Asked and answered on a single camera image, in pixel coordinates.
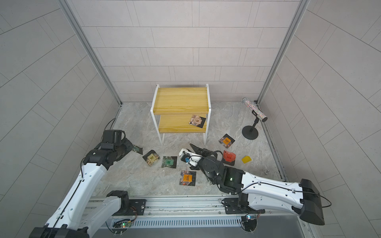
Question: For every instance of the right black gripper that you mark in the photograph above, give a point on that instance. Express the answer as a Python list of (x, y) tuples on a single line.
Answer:
[(204, 152)]

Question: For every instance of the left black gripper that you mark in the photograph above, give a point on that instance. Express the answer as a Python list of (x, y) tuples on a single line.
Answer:
[(129, 144)]

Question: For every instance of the teal label tea bag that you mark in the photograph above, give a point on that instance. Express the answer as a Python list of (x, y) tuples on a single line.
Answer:
[(137, 149)]

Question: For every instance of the green label tea bag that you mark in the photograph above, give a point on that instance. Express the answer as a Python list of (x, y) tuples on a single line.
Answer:
[(169, 162)]

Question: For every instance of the small orange label tea bag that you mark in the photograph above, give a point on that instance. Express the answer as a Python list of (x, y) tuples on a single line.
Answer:
[(226, 141)]

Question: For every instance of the red tea bag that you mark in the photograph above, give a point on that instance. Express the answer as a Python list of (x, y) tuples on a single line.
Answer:
[(229, 158)]

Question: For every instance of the yellow label tea bag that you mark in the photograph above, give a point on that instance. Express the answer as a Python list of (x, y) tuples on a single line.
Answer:
[(151, 158)]

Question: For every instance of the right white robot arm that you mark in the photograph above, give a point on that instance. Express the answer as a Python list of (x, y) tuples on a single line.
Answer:
[(257, 193)]

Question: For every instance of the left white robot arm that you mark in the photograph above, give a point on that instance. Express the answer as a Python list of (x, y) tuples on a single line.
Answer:
[(68, 220)]

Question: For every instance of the yellow wedge block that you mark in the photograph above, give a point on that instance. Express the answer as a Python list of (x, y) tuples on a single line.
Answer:
[(246, 159)]

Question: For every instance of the left circuit board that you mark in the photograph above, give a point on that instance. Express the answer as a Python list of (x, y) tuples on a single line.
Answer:
[(123, 224)]

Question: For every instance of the circuit board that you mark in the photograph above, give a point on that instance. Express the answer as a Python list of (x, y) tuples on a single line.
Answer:
[(123, 224), (248, 224)]

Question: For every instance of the right circuit board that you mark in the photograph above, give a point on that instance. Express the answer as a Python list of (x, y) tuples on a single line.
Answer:
[(248, 224)]

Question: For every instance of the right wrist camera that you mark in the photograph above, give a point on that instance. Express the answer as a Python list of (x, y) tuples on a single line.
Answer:
[(189, 157)]

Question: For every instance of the wooden shelf white frame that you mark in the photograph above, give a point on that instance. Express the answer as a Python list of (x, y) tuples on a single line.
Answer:
[(172, 108)]

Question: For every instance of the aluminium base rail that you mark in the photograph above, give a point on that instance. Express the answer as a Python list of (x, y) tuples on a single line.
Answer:
[(194, 211)]

